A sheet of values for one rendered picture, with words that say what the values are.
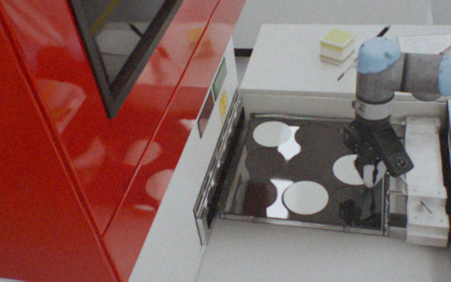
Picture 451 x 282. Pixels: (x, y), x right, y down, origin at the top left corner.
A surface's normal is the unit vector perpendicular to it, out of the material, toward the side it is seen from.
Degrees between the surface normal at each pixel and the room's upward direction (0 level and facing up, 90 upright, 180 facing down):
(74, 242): 90
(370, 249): 0
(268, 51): 0
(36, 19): 90
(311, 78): 0
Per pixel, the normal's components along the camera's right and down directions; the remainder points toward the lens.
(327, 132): -0.12, -0.74
